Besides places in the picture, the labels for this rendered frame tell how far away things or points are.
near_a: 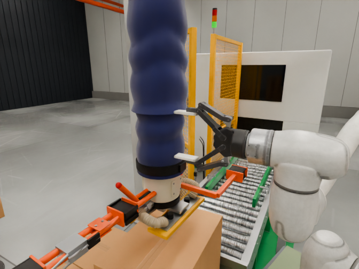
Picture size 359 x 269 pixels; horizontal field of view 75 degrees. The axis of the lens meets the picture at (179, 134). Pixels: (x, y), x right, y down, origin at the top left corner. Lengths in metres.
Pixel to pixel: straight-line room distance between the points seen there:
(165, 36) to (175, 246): 0.93
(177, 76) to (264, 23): 9.51
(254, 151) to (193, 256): 0.73
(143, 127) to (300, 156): 0.59
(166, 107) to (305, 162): 0.53
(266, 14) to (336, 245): 9.67
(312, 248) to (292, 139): 0.68
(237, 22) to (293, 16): 2.00
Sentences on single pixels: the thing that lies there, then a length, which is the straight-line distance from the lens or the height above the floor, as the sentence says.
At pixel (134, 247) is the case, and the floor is 0.94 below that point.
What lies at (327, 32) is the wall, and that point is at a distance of 10.17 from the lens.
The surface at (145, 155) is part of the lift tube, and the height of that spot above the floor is 1.43.
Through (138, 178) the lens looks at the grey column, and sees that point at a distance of 2.73.
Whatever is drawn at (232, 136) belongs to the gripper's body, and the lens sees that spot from 0.61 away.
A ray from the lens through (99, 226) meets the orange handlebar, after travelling 0.89.
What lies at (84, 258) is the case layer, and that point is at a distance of 1.88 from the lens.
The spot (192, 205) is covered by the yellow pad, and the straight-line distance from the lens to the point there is 1.17.
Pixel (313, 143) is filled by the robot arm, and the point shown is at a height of 1.62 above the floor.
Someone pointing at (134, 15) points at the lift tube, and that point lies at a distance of 0.92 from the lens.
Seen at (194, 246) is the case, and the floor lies 0.94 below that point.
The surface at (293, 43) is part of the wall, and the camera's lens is 10.14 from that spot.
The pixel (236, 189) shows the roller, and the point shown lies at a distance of 2.60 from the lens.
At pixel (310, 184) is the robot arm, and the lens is 0.60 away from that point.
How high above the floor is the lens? 1.77
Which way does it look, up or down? 16 degrees down
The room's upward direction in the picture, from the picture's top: straight up
